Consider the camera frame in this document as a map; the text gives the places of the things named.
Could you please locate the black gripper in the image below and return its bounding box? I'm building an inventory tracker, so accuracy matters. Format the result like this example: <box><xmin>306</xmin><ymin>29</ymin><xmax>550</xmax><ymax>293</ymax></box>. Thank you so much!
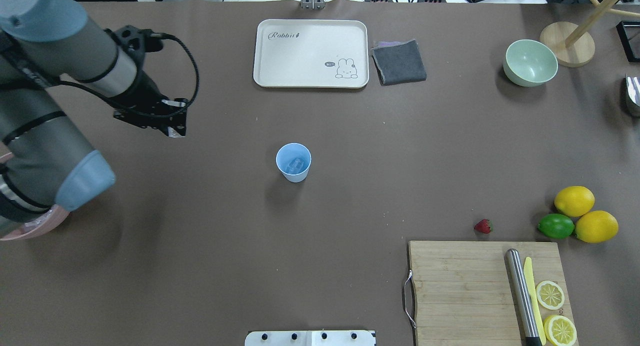
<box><xmin>109</xmin><ymin>71</ymin><xmax>188</xmax><ymax>138</ymax></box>

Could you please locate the red strawberry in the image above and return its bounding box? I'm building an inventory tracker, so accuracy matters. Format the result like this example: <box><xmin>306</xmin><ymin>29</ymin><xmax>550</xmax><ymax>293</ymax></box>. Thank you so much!
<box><xmin>473</xmin><ymin>218</ymin><xmax>493</xmax><ymax>234</ymax></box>

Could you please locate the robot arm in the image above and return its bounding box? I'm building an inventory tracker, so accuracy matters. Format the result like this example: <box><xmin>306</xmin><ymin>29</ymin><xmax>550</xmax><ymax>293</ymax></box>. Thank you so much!
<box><xmin>1</xmin><ymin>0</ymin><xmax>195</xmax><ymax>236</ymax></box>

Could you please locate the light blue plastic cup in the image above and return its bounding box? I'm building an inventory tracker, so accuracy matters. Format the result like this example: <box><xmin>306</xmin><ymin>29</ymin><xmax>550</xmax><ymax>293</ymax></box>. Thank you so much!
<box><xmin>275</xmin><ymin>143</ymin><xmax>313</xmax><ymax>184</ymax></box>

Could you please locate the wooden cup tree stand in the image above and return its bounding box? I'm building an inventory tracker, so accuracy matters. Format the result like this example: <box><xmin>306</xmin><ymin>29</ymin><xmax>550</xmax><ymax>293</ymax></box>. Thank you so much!
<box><xmin>539</xmin><ymin>0</ymin><xmax>640</xmax><ymax>68</ymax></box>

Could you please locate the steel ice scoop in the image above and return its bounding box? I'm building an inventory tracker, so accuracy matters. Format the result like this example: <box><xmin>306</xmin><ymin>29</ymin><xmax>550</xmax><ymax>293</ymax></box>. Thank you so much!
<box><xmin>624</xmin><ymin>75</ymin><xmax>640</xmax><ymax>118</ymax></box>

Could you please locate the cream rabbit tray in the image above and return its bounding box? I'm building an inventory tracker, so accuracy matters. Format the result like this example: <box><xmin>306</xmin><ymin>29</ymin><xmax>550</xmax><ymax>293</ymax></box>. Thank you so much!
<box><xmin>253</xmin><ymin>19</ymin><xmax>370</xmax><ymax>89</ymax></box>

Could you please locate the pink bowl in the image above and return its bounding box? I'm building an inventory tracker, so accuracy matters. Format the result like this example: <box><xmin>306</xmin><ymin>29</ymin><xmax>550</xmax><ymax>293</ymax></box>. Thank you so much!
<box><xmin>1</xmin><ymin>152</ymin><xmax>69</xmax><ymax>241</ymax></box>

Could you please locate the grey folded cloth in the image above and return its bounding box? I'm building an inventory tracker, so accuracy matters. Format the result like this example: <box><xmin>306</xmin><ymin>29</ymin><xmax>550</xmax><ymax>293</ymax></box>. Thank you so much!
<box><xmin>371</xmin><ymin>39</ymin><xmax>427</xmax><ymax>86</ymax></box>

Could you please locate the wooden cutting board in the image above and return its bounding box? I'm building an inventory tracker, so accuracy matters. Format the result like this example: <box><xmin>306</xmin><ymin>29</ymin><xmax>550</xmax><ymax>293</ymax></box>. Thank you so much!
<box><xmin>407</xmin><ymin>240</ymin><xmax>569</xmax><ymax>346</ymax></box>

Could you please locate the mint green bowl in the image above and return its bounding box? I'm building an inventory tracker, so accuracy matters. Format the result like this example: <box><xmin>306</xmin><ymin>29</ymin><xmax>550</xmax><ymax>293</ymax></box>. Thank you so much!
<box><xmin>502</xmin><ymin>39</ymin><xmax>559</xmax><ymax>87</ymax></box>

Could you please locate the yellow plastic knife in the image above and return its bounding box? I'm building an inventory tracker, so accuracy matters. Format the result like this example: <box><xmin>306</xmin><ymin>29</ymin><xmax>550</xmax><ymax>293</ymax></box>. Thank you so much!
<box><xmin>523</xmin><ymin>257</ymin><xmax>547</xmax><ymax>346</ymax></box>

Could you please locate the steel muddler rod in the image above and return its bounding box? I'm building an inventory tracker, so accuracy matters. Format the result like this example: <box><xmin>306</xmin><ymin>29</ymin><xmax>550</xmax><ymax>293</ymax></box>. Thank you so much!
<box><xmin>505</xmin><ymin>248</ymin><xmax>542</xmax><ymax>346</ymax></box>

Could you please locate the green lime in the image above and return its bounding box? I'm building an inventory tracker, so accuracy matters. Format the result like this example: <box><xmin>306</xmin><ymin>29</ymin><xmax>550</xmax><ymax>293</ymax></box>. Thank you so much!
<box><xmin>537</xmin><ymin>213</ymin><xmax>576</xmax><ymax>240</ymax></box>

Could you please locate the yellow lemon upper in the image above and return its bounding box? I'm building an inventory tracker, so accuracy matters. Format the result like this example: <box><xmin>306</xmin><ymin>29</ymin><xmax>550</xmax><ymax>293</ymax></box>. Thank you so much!
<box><xmin>553</xmin><ymin>185</ymin><xmax>595</xmax><ymax>217</ymax></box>

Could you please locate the yellow lemon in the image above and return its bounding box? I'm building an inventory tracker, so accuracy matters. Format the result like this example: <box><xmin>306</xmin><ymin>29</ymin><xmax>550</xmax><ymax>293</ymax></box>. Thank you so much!
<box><xmin>574</xmin><ymin>210</ymin><xmax>619</xmax><ymax>244</ymax></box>
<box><xmin>553</xmin><ymin>185</ymin><xmax>595</xmax><ymax>217</ymax></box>

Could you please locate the lemon half upper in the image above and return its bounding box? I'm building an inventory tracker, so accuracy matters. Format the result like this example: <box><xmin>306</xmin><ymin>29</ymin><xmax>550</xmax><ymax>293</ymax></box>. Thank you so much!
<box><xmin>535</xmin><ymin>280</ymin><xmax>566</xmax><ymax>311</ymax></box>

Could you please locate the lemon half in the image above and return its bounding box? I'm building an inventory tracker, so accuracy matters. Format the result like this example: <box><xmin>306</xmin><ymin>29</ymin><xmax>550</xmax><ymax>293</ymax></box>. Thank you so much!
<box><xmin>542</xmin><ymin>315</ymin><xmax>578</xmax><ymax>346</ymax></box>
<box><xmin>535</xmin><ymin>280</ymin><xmax>566</xmax><ymax>311</ymax></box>

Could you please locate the yellow lemon lower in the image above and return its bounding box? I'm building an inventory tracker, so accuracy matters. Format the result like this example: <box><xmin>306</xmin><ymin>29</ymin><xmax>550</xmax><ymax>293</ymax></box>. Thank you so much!
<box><xmin>574</xmin><ymin>210</ymin><xmax>619</xmax><ymax>244</ymax></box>

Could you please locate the lemon half lower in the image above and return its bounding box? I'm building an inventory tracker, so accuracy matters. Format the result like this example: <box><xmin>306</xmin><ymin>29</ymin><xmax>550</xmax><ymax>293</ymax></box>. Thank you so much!
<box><xmin>542</xmin><ymin>315</ymin><xmax>578</xmax><ymax>346</ymax></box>

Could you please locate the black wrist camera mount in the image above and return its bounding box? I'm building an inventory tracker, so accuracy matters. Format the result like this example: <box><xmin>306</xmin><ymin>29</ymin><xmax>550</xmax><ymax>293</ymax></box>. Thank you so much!
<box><xmin>111</xmin><ymin>25</ymin><xmax>163</xmax><ymax>55</ymax></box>

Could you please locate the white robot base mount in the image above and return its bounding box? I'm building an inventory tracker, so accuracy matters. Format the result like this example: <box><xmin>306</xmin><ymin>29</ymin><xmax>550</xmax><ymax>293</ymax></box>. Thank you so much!
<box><xmin>244</xmin><ymin>329</ymin><xmax>377</xmax><ymax>346</ymax></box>

